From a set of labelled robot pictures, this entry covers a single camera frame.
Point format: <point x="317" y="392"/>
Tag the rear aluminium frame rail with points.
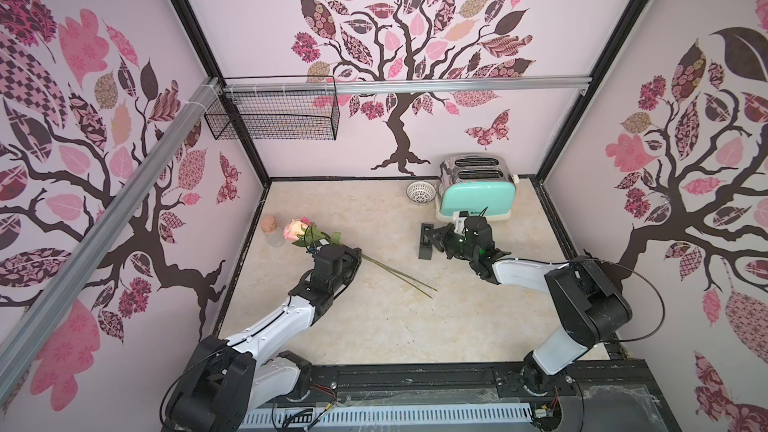
<point x="408" y="85"/>

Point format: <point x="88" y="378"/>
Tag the peach artificial rose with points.
<point x="290" y="232"/>

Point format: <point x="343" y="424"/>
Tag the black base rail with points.
<point x="602" y="395"/>

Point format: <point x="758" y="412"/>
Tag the black wire basket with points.
<point x="277" y="108"/>

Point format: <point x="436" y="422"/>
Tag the left aluminium frame rail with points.
<point x="44" y="315"/>

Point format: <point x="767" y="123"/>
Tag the patterned white bowl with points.
<point x="421" y="192"/>

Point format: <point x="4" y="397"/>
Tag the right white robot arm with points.
<point x="589" y="306"/>

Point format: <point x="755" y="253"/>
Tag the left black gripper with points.
<point x="354" y="257"/>

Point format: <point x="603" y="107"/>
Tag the mint green toaster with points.
<point x="480" y="184"/>

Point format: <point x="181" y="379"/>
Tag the white slotted cable duct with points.
<point x="387" y="418"/>

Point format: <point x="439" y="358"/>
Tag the pink artificial rose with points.
<point x="311" y="234"/>

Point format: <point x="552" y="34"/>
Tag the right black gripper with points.
<point x="442" y="237"/>

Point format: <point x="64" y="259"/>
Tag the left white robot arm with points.
<point x="225" y="379"/>

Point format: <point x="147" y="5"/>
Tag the aluminium frame rail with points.
<point x="408" y="85"/>
<point x="44" y="315"/>

